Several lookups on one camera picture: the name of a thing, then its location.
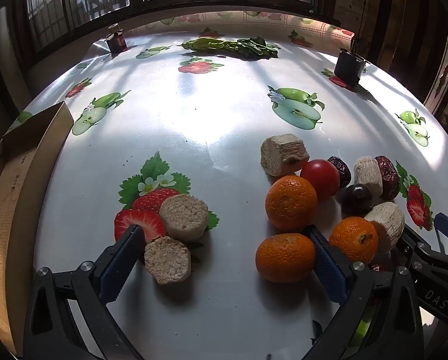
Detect large beige fibrous chunk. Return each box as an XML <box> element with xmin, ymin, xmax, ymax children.
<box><xmin>260</xmin><ymin>134</ymin><xmax>310</xmax><ymax>178</ymax></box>

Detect dark barred window frame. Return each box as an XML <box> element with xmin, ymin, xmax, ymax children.
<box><xmin>16</xmin><ymin>0</ymin><xmax>335</xmax><ymax>64</ymax></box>

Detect dried red date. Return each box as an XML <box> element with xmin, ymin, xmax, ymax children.
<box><xmin>374</xmin><ymin>155</ymin><xmax>401</xmax><ymax>201</ymax></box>
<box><xmin>327</xmin><ymin>156</ymin><xmax>353</xmax><ymax>188</ymax></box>

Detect worn painted panel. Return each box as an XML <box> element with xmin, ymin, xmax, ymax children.
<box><xmin>422</xmin><ymin>26</ymin><xmax>448</xmax><ymax>121</ymax></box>

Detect black clamp right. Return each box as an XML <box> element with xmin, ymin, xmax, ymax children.
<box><xmin>334</xmin><ymin>49</ymin><xmax>367</xmax><ymax>86</ymax></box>

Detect fruit print tablecloth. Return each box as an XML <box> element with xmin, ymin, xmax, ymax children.
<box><xmin>6</xmin><ymin>10</ymin><xmax>448</xmax><ymax>360</ymax></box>

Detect orange tangerine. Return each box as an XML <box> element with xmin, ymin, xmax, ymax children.
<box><xmin>328</xmin><ymin>216</ymin><xmax>379</xmax><ymax>264</ymax></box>
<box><xmin>255</xmin><ymin>233</ymin><xmax>317</xmax><ymax>283</ymax></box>
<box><xmin>265</xmin><ymin>175</ymin><xmax>318</xmax><ymax>232</ymax></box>

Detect dark glass jar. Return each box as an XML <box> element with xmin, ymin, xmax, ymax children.
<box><xmin>104</xmin><ymin>24</ymin><xmax>129</xmax><ymax>55</ymax></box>

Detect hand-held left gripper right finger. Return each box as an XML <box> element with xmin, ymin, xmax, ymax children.
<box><xmin>302</xmin><ymin>225</ymin><xmax>425</xmax><ymax>360</ymax></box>

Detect brown cardboard tray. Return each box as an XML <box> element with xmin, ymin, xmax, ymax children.
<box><xmin>0</xmin><ymin>101</ymin><xmax>74</xmax><ymax>357</ymax></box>

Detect dark leafy greens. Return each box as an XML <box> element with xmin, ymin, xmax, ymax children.
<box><xmin>237</xmin><ymin>36</ymin><xmax>281</xmax><ymax>59</ymax></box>

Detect dark purple plum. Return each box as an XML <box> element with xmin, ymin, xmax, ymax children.
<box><xmin>341</xmin><ymin>184</ymin><xmax>374</xmax><ymax>216</ymax></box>

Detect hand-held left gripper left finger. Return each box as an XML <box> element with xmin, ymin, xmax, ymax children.
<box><xmin>23</xmin><ymin>224</ymin><xmax>146</xmax><ymax>360</ymax></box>

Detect red tomato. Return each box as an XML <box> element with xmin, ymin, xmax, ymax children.
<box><xmin>300</xmin><ymin>159</ymin><xmax>341</xmax><ymax>201</ymax></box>

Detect green leafy vegetable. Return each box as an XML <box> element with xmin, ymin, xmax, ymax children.
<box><xmin>178</xmin><ymin>37</ymin><xmax>247</xmax><ymax>54</ymax></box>

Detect thin black cable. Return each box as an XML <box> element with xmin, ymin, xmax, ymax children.
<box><xmin>353</xmin><ymin>0</ymin><xmax>371</xmax><ymax>51</ymax></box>

